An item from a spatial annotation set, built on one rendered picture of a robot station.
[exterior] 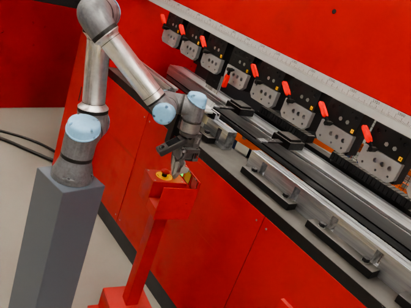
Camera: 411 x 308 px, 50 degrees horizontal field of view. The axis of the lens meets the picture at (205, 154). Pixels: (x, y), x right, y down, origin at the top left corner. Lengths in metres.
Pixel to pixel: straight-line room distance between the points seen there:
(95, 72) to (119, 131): 1.07
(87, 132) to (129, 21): 1.42
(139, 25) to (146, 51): 0.18
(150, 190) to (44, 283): 0.53
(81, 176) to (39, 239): 0.30
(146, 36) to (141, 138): 0.77
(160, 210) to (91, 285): 0.78
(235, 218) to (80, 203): 0.64
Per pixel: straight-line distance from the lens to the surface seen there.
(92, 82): 1.66
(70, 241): 1.76
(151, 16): 2.93
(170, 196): 1.75
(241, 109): 2.33
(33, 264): 1.85
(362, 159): 1.61
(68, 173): 1.62
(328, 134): 1.69
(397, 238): 1.89
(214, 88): 2.20
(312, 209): 1.76
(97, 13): 1.49
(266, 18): 1.98
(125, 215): 2.62
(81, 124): 1.57
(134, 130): 2.53
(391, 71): 1.60
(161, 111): 1.48
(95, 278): 2.46
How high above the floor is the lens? 1.60
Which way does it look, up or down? 21 degrees down
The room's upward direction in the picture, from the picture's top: 20 degrees clockwise
